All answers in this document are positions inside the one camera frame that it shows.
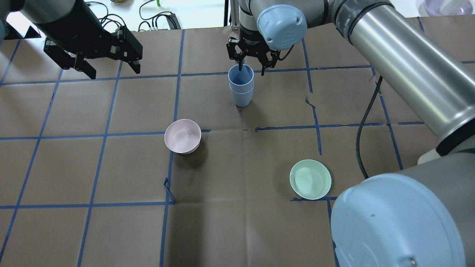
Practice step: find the black power adapter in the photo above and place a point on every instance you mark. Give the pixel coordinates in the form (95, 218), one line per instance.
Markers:
(173, 22)

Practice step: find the brown paper table cover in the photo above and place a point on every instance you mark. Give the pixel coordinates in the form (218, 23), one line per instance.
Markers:
(87, 180)

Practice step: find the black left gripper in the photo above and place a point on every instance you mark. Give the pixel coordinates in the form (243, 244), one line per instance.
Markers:
(82, 30)

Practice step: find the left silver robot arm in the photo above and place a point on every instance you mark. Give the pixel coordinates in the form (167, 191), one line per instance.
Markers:
(27, 8)

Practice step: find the green bowl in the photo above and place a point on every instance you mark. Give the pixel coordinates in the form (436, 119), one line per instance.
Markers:
(310, 179)

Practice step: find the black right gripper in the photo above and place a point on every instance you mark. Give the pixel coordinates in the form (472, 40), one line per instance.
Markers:
(249, 40)

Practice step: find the pink bowl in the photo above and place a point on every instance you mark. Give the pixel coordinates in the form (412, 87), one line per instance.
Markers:
(183, 136)

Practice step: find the blue cup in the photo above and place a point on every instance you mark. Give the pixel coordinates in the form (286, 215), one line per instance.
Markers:
(241, 80)
(241, 95)

